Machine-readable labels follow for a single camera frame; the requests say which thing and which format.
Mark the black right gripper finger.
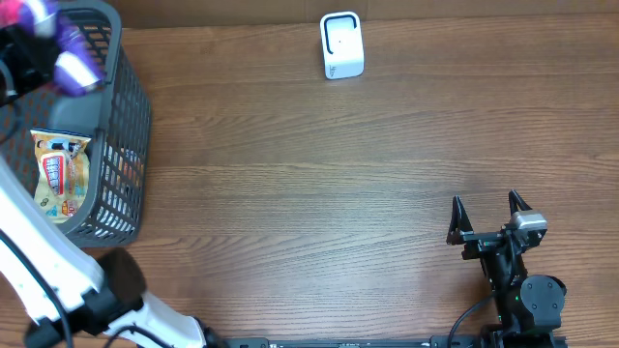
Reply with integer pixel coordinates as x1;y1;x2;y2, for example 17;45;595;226
508;189;531;215
446;195;473;244

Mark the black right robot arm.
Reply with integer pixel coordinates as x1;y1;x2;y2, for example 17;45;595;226
444;189;567;347

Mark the yellow snack bag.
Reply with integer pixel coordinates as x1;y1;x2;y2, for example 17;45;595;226
30;129;91;224

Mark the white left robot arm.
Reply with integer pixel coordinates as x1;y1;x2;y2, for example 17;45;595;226
1;14;221;347

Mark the purple red tissue pack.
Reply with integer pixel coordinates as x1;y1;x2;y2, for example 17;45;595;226
1;0;103;97

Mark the dark grey plastic basket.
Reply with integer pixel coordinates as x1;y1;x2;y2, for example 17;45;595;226
1;1;152;247

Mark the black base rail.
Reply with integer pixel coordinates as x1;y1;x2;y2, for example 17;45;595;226
221;334;570;348

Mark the white barcode scanner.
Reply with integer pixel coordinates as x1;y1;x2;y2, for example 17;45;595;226
319;11;365;80

